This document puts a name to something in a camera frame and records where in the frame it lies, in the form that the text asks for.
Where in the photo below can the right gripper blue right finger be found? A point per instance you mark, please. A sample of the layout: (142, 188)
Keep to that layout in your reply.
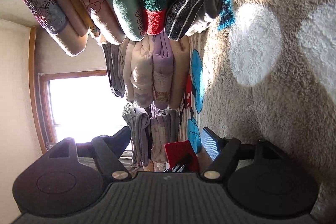
(212, 143)

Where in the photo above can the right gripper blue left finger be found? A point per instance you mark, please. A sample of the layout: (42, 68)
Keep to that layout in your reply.
(119, 141)

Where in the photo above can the red knit sweater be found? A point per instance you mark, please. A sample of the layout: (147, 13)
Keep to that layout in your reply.
(181, 157)

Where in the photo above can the grey folded clothes stack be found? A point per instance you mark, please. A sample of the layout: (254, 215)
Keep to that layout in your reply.
(151, 129)

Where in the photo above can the lilac floral folded clothes stack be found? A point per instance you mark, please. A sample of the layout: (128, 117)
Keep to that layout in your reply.
(151, 71)

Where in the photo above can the wooden framed window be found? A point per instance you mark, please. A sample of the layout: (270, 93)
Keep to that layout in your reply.
(70, 96)

